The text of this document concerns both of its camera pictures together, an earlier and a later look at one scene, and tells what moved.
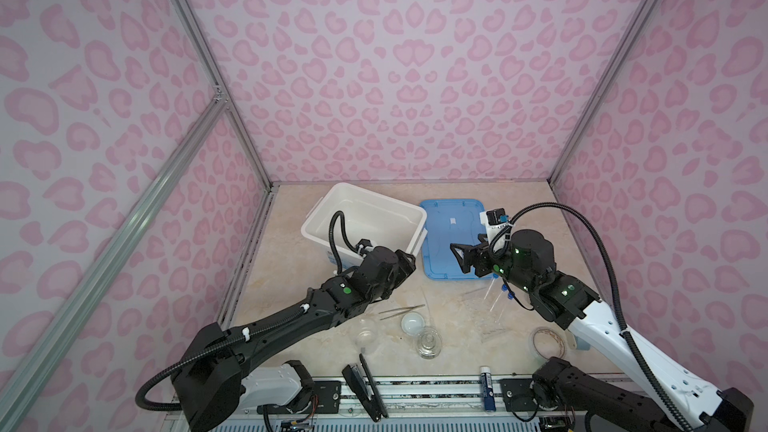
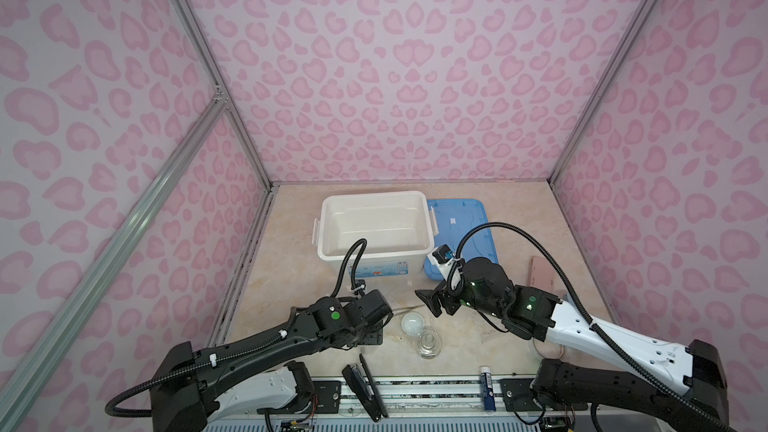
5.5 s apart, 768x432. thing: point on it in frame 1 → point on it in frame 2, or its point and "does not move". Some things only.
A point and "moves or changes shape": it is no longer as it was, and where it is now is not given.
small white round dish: x=412 y=324 does not move
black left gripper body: x=398 y=276 → x=368 y=336
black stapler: x=364 y=387 does not move
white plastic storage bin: x=386 y=222 moves or changes shape
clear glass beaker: x=429 y=343 does not move
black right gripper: x=482 y=251 → x=432 y=299
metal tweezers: x=404 y=309 does not move
